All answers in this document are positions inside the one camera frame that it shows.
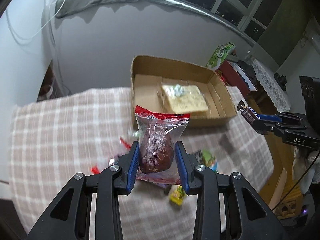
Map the bread slice packet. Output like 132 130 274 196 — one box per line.
157 82 209 114

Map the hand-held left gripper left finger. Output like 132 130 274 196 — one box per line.
26 141 140 240

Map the black cable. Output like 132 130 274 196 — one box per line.
272 151 320 211

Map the green blue snack packet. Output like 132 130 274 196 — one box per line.
191 149 218 173

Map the clear packet with brown snack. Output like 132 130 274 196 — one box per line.
135 106 190 184

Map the green carton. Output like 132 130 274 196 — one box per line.
205 42 237 71

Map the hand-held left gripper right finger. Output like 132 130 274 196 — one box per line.
174 141 285 240

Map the window frame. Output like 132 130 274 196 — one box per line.
210 0 309 55

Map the person's right hand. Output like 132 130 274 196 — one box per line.
293 146 320 194

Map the blue red snack bar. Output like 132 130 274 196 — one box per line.
237 100 262 126

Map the checked tablecloth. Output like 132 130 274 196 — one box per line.
9 86 274 240

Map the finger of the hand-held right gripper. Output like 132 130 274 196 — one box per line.
254 120 285 137
259 112 307 126

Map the white cable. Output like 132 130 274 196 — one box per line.
6 0 68 47

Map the yellow snack packet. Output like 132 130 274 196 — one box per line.
169 185 187 205

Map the white lace cloth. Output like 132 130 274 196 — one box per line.
250 57 292 113

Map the cardboard box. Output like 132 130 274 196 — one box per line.
130 55 238 128

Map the red box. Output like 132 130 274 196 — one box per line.
217 60 257 98

